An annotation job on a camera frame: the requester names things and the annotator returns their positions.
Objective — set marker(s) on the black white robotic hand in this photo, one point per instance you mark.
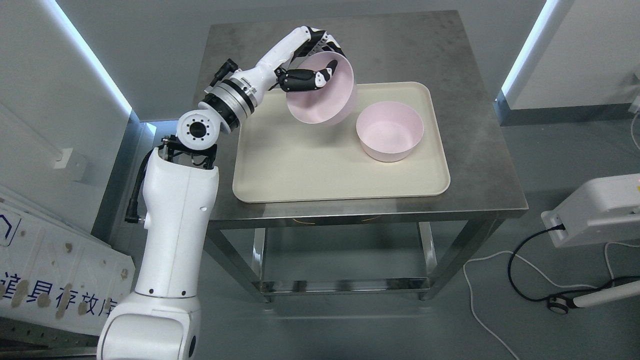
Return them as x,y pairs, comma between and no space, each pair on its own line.
272,70

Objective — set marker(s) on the pink bowl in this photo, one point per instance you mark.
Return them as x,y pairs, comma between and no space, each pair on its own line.
331,104
389,130

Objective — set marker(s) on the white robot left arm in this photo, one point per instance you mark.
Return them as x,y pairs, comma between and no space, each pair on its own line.
161,318

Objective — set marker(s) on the cream plastic tray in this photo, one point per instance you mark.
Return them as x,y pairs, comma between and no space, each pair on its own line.
280,159

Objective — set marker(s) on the stainless steel table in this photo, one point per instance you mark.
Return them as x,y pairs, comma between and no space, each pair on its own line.
430,48

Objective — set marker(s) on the white signboard with blue characters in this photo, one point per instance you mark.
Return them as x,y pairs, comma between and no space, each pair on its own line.
54,277

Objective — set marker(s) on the white device on right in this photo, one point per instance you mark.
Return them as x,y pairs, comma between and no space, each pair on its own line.
605,209

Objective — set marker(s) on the white caster leg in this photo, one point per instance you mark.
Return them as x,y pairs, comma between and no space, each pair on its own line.
561,304

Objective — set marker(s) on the white wall socket box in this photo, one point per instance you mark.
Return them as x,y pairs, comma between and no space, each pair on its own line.
72,165

